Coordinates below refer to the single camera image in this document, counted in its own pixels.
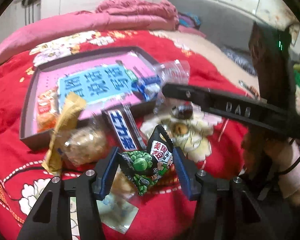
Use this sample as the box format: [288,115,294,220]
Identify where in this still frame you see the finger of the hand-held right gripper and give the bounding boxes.
[162,84,300,140]

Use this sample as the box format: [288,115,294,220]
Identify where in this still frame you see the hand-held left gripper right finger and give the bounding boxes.
[172,146,278,240]

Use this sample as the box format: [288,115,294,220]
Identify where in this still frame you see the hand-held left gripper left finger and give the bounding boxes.
[16,146,120,240]

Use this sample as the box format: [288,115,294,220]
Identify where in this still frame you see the black green pea snack packet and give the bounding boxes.
[119,124,177,197]

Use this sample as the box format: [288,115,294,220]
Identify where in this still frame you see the clear packet with rice cake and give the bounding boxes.
[62,120,110,167]

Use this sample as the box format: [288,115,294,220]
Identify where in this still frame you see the pale green pastry packet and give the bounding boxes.
[97,172,139,234]

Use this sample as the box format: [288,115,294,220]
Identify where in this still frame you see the blue white striped snack bar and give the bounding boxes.
[101,106,144,152]

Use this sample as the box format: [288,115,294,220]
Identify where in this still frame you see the yellow snack packet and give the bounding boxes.
[42,92,87,175]

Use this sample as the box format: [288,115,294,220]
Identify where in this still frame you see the blue and clear snack packet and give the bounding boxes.
[130,60,190,114]

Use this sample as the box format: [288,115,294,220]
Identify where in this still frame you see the grey box with pink lining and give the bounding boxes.
[19,46,163,153]

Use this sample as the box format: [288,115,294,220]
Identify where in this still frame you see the person's right forearm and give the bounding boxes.
[262,140,300,205]

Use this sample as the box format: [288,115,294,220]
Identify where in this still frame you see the black and white patterned cloth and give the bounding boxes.
[221,45,257,77]

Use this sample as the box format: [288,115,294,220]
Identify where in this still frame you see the small dark wrapped candy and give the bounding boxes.
[171,104,193,119]

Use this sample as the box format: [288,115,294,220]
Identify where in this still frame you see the beige bedsheet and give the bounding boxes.
[150,30,260,93]

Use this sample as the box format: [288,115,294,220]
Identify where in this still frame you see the grey headboard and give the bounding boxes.
[167,0,290,63]

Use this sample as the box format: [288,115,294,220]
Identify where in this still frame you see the orange snack packet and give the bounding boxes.
[36,87,59,133]

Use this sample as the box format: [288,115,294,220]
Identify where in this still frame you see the purple and teal clothes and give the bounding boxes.
[177,12,202,30]

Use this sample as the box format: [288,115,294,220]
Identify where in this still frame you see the red floral blanket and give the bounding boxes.
[0,30,265,240]

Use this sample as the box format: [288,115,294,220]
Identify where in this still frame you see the pink folded quilt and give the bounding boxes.
[95,0,179,29]

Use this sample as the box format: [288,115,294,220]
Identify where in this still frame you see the pink long pillow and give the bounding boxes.
[0,11,180,70]

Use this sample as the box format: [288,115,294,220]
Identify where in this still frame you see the beaded string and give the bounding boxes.
[239,80,260,98]

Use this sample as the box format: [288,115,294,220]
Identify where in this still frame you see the black cable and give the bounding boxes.
[277,139,300,175]

